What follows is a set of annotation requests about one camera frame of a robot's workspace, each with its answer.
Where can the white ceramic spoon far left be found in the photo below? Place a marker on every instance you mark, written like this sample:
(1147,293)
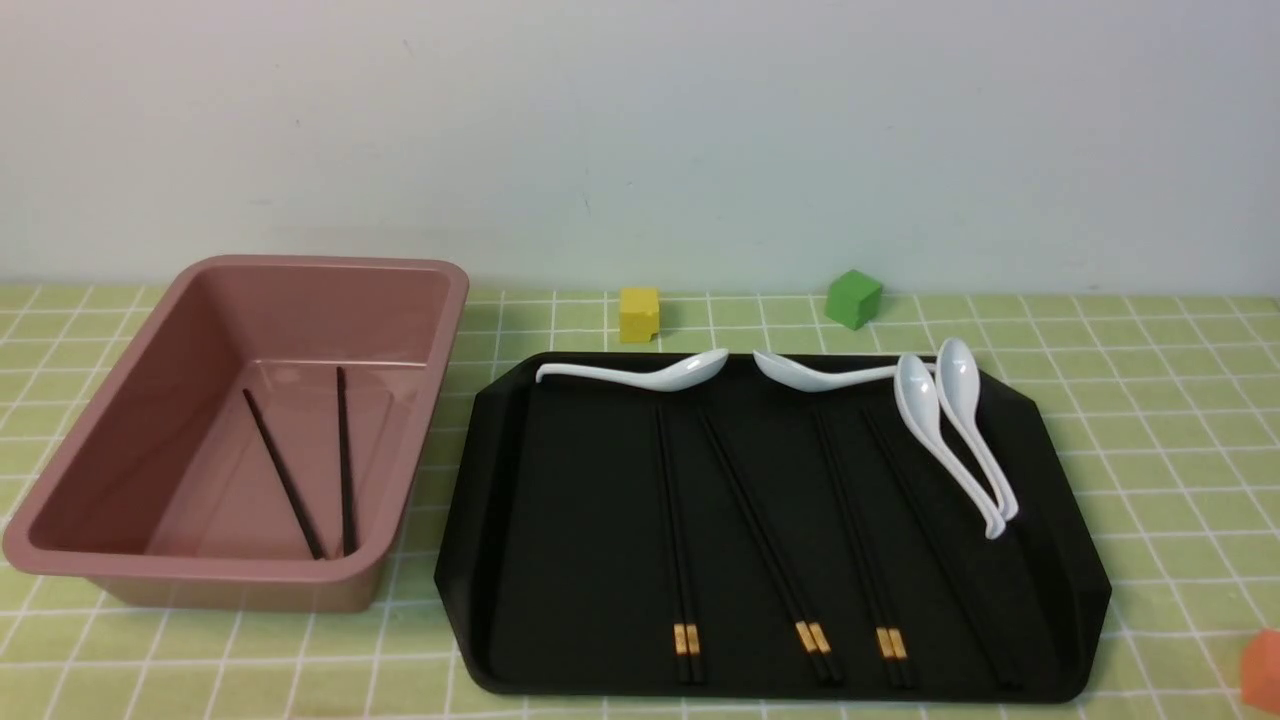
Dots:
(685,373)

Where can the white ceramic spoon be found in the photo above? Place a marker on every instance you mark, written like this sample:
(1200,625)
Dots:
(685,373)
(918,402)
(957,378)
(798,376)

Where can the yellow cube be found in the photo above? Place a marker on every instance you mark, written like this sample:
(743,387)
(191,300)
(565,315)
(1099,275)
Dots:
(639,314)

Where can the white ceramic spoon centre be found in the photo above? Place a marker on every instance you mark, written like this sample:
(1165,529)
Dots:
(798,376)

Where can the black plastic tray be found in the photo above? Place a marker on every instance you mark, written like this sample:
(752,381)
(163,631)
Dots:
(554,568)

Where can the green cube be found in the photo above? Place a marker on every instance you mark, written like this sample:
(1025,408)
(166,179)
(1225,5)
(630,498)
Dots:
(853,299)

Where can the black chopstick pair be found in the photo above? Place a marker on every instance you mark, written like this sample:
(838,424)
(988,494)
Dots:
(870,579)
(989,640)
(805,623)
(685,624)

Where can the white ceramic spoon right inner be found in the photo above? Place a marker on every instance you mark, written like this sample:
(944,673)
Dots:
(918,402)

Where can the white ceramic spoon right outer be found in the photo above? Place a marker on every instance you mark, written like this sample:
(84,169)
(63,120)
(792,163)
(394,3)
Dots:
(957,378)

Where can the black chopstick in bin left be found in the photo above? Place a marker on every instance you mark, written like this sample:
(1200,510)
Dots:
(293,494)

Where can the pink plastic bin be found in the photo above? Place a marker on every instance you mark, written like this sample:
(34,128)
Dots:
(162,493)

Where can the orange cube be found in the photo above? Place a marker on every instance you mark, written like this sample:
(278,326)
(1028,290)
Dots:
(1259,672)

